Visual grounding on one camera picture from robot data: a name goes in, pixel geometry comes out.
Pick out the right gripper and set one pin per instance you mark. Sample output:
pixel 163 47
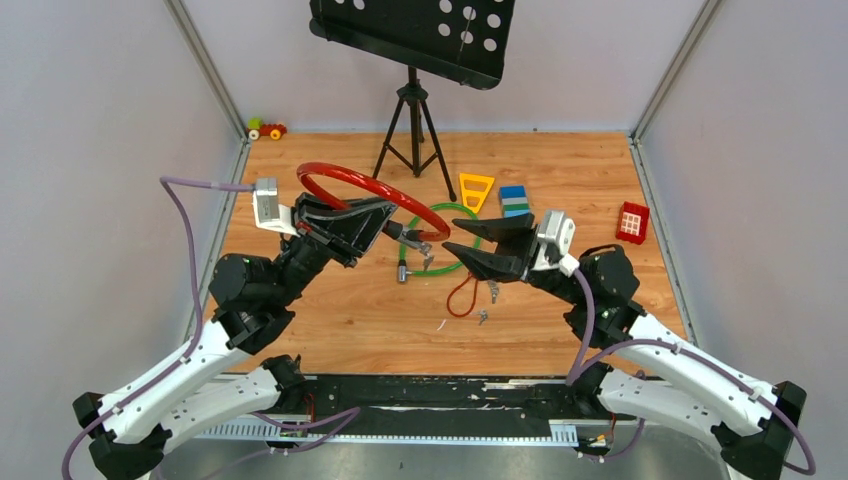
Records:
pixel 516 245

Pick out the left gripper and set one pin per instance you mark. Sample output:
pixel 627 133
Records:
pixel 344 234

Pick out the red padlock with thin cable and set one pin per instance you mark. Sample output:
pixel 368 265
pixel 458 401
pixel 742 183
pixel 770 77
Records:
pixel 453 305

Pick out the keys of green lock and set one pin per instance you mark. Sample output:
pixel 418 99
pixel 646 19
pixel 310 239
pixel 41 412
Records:
pixel 494 291

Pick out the green cable lock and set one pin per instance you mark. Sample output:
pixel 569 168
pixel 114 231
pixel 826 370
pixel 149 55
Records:
pixel 404 273

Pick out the thick red cable lock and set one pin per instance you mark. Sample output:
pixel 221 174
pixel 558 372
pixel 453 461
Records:
pixel 305 172

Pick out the keys of red lock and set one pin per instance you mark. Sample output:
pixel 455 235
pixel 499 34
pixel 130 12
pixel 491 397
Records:
pixel 428 258

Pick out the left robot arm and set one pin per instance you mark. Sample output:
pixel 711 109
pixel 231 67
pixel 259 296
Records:
pixel 133 428

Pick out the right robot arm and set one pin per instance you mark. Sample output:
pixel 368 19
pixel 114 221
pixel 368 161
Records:
pixel 628 361

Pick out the blue green stacked blocks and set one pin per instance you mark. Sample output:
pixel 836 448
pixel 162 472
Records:
pixel 514 201

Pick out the yellow triangular plastic piece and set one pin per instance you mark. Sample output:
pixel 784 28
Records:
pixel 474 190

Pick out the red window block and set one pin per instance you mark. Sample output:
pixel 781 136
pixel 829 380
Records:
pixel 633 222

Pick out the toy car red green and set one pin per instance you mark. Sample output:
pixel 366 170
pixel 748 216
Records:
pixel 257 128

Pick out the black music stand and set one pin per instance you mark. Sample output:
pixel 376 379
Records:
pixel 461 41

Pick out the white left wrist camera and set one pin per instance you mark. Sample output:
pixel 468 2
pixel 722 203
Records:
pixel 269 213

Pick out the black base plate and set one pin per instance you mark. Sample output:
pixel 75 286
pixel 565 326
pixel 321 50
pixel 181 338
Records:
pixel 442 406

